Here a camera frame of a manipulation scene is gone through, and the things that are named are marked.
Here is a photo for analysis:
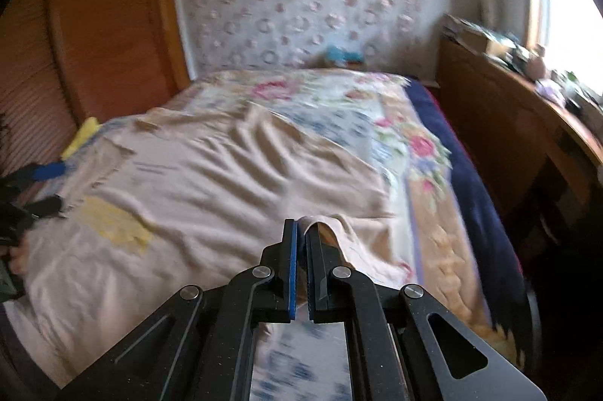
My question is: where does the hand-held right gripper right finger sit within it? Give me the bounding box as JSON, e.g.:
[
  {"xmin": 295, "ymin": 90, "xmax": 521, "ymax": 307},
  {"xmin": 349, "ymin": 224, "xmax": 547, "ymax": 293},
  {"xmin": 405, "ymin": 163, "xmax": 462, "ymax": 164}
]
[{"xmin": 306, "ymin": 228, "xmax": 547, "ymax": 401}]

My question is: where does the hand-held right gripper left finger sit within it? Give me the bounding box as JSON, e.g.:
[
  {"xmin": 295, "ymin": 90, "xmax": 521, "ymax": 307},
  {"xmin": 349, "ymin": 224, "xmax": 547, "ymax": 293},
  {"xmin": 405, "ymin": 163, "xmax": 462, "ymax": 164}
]
[{"xmin": 57, "ymin": 218, "xmax": 299, "ymax": 401}]

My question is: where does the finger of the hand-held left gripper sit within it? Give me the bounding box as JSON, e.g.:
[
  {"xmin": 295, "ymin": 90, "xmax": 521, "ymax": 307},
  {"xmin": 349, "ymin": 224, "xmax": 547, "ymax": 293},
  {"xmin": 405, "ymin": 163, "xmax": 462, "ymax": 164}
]
[
  {"xmin": 26, "ymin": 196, "xmax": 65, "ymax": 219},
  {"xmin": 0, "ymin": 164, "xmax": 67, "ymax": 191}
]

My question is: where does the beige small garment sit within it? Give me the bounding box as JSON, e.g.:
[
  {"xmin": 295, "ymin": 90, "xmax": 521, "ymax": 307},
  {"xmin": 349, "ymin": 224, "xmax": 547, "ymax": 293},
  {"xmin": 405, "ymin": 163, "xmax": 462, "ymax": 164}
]
[{"xmin": 5, "ymin": 104, "xmax": 410, "ymax": 387}]

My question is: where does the person's left hand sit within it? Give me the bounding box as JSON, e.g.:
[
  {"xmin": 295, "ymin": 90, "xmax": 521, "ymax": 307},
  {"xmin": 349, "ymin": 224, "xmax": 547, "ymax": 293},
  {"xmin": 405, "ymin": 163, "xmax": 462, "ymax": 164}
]
[{"xmin": 8, "ymin": 235, "xmax": 33, "ymax": 275}]

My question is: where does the yellow plush toy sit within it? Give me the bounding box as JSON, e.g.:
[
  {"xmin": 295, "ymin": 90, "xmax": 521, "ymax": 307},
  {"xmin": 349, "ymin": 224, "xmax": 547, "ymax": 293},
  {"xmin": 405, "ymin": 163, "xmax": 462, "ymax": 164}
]
[{"xmin": 61, "ymin": 117, "xmax": 103, "ymax": 159}]

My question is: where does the wooden headboard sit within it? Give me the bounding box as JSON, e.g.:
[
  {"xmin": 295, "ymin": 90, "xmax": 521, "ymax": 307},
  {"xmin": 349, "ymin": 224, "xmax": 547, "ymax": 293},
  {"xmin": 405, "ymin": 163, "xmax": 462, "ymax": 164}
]
[{"xmin": 0, "ymin": 0, "xmax": 191, "ymax": 194}]

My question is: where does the floral bed blanket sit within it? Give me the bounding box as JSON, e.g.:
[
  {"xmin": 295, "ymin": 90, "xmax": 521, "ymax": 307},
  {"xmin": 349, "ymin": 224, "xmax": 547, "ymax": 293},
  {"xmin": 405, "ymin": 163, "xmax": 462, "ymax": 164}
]
[{"xmin": 61, "ymin": 69, "xmax": 535, "ymax": 401}]

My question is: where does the blue toy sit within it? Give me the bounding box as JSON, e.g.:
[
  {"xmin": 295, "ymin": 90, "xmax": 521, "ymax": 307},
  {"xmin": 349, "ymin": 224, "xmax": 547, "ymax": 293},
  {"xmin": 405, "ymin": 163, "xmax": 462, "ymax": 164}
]
[{"xmin": 325, "ymin": 44, "xmax": 366, "ymax": 67}]

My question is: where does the pile of small household things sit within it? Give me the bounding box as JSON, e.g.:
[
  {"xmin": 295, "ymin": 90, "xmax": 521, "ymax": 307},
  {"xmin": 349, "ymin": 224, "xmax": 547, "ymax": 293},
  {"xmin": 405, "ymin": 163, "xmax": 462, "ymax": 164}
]
[{"xmin": 443, "ymin": 15, "xmax": 603, "ymax": 115}]

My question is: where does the window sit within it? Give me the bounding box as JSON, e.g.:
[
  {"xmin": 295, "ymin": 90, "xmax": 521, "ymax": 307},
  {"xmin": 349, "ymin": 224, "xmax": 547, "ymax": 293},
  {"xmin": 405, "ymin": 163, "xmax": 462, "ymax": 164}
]
[{"xmin": 518, "ymin": 0, "xmax": 603, "ymax": 100}]

